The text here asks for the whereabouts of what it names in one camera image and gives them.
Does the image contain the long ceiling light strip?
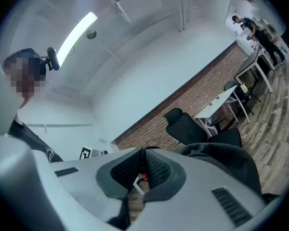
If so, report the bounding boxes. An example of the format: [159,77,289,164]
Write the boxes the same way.
[56,11,99,65]

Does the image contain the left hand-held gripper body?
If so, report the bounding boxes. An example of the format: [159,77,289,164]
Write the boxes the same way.
[79,145,109,160]

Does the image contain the person's head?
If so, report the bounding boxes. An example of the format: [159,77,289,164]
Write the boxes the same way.
[3,48,48,109]

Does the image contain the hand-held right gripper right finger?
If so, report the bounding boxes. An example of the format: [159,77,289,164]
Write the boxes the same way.
[131,147,267,231]

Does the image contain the grey desk with white legs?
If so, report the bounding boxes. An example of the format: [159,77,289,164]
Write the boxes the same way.
[234,46,273,93]

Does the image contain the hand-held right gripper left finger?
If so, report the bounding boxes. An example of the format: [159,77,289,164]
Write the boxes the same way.
[50,147,145,231]

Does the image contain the white ceiling pipes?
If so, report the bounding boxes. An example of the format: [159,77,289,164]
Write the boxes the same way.
[176,0,191,33]

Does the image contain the person's black printed t-shirt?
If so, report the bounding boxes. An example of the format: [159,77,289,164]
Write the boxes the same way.
[8,118,64,164]

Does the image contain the black head-worn camera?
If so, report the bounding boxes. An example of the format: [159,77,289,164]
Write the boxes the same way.
[41,47,61,71]

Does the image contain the black mesh office chair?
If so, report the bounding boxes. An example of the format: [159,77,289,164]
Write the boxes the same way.
[163,108,243,151]

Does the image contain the white table with small plants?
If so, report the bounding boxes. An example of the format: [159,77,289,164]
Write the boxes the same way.
[194,85,251,137]

